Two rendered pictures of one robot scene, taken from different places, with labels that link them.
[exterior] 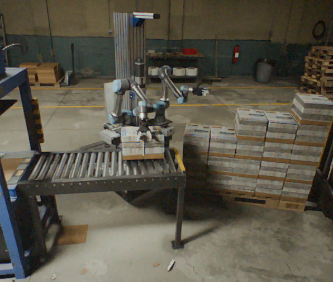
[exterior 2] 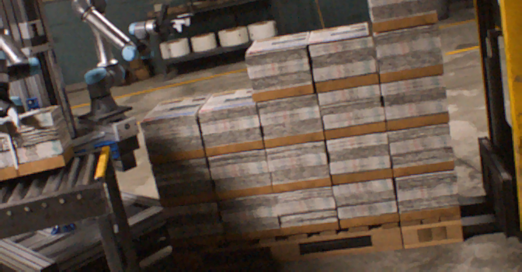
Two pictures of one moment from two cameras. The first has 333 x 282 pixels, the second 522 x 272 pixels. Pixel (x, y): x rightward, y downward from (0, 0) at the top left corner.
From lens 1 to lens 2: 1.09 m
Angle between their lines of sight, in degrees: 10
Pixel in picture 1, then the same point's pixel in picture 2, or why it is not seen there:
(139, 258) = not seen: outside the picture
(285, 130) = (350, 54)
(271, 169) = (354, 156)
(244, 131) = (263, 79)
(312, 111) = not seen: outside the picture
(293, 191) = (422, 195)
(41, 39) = not seen: outside the picture
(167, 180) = (61, 204)
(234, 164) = (269, 163)
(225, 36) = not seen: outside the picture
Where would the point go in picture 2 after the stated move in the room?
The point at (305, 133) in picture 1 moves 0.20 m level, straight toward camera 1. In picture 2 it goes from (393, 51) to (379, 62)
